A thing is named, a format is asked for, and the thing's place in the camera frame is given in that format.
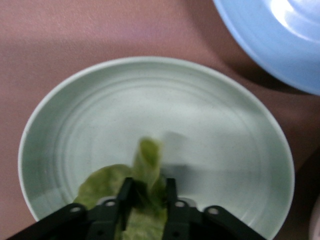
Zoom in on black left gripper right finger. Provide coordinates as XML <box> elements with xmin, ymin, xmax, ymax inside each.
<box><xmin>163</xmin><ymin>177</ymin><xmax>204</xmax><ymax>240</ymax></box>

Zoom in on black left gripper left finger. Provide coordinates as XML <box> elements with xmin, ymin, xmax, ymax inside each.
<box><xmin>86</xmin><ymin>176</ymin><xmax>134</xmax><ymax>240</ymax></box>

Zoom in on green lettuce leaf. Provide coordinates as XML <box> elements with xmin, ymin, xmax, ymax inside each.
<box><xmin>72</xmin><ymin>136</ymin><xmax>168</xmax><ymax>240</ymax></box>

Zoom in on pale green round plate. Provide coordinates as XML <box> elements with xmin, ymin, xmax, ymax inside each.
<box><xmin>17</xmin><ymin>56</ymin><xmax>296</xmax><ymax>240</ymax></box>

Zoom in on blue round plate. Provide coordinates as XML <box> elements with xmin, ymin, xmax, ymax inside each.
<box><xmin>212</xmin><ymin>0</ymin><xmax>320</xmax><ymax>96</ymax></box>

